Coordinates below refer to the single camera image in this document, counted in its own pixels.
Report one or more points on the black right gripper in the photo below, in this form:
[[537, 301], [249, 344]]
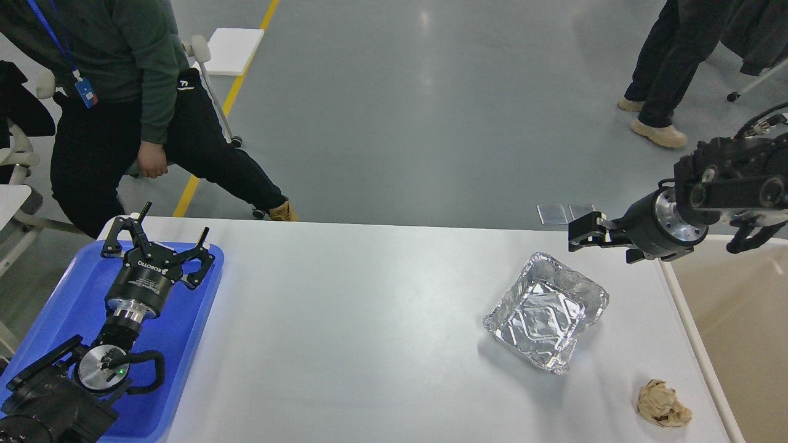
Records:
[[652, 228]]

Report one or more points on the aluminium foil tray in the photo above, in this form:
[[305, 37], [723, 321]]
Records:
[[543, 314]]

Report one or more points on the crumpled brown paper ball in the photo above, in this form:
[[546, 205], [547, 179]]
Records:
[[659, 404]]

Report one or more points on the coat rack with jackets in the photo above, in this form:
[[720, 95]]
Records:
[[757, 32]]

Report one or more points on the left floor socket plate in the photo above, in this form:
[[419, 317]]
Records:
[[552, 214]]

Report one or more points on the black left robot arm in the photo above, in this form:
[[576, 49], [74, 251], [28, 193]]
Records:
[[108, 358]]

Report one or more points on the floor socket plate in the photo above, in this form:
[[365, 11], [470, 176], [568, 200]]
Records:
[[577, 211], [552, 214]]

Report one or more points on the white chair at left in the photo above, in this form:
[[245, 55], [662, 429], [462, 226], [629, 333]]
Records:
[[23, 116]]

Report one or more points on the blue plastic tray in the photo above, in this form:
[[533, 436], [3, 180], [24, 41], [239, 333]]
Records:
[[77, 307]]

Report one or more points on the white board on floor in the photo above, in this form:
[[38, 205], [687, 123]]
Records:
[[227, 52]]

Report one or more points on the walking person dark trousers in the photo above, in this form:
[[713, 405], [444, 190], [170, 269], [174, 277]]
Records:
[[684, 35]]

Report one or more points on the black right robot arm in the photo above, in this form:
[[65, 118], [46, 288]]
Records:
[[739, 180]]

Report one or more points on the right floor socket plate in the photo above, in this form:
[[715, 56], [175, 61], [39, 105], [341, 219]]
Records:
[[577, 211]]

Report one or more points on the seated person green sweater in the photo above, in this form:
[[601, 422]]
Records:
[[129, 96]]

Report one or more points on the beige plastic bin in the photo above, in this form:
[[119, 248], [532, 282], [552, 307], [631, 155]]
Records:
[[734, 308]]

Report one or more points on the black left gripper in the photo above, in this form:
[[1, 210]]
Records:
[[140, 280]]

